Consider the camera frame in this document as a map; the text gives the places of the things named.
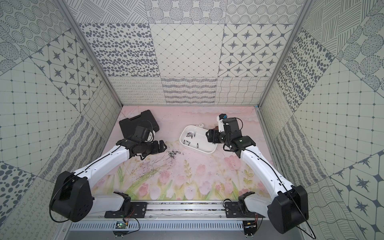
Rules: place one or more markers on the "white plastic storage box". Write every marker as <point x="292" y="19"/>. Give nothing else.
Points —
<point x="201" y="139"/>

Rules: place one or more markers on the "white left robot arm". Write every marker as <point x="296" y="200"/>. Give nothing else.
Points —
<point x="72" y="196"/>

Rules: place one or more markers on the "white slotted cable duct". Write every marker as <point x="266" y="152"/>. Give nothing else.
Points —
<point x="158" y="225"/>

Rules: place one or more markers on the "aluminium mounting rail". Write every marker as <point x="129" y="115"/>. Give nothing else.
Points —
<point x="185" y="209"/>

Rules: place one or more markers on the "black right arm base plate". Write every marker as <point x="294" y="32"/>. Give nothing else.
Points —
<point x="233" y="210"/>

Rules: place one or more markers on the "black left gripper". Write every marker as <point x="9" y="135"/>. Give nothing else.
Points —
<point x="154" y="146"/>

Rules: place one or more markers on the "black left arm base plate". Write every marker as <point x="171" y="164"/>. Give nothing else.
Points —
<point x="131" y="209"/>

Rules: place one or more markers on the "black plastic tool case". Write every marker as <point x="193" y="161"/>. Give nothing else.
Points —
<point x="144" y="119"/>

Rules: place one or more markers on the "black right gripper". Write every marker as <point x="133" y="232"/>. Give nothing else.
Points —
<point x="212" y="134"/>

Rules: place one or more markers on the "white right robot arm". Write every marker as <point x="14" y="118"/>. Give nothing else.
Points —
<point x="287" y="207"/>

